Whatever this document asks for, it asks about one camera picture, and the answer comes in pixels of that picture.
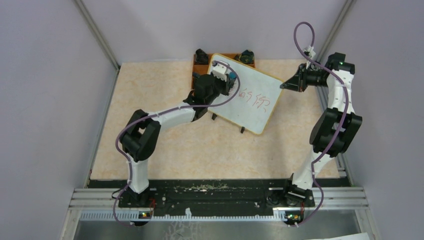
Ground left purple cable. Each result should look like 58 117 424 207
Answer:
112 60 241 228

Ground rolled dark tie left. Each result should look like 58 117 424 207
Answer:
194 48 209 65

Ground rolled dark tie front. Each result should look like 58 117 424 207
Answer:
191 72 202 90

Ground rolled dark tie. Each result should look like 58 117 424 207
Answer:
191 72 202 90
234 49 255 65
194 48 209 65

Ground wire whiteboard stand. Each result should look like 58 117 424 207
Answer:
211 113 246 134

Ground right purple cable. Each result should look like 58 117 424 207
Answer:
291 21 349 228

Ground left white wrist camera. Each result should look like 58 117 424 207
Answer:
210 60 228 82

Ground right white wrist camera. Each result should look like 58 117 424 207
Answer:
303 45 316 60

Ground purple cable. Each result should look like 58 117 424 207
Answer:
112 60 241 228
291 21 349 228

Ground aluminium frame rail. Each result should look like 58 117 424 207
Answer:
69 187 369 210

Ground wooden compartment tray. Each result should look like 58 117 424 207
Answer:
191 53 256 90

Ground blue whiteboard eraser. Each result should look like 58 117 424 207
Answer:
228 72 237 82

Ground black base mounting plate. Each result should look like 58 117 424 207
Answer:
86 178 351 218

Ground whiteboard with yellow frame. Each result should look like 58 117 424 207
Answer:
207 53 283 135

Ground rolled dark tie right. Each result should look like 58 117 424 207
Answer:
234 49 255 65

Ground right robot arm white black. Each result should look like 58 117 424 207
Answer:
280 52 363 206

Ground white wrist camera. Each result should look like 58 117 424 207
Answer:
210 60 228 82
303 45 316 60

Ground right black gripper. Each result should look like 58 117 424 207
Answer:
279 64 328 94

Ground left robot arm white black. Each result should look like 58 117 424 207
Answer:
115 71 240 207

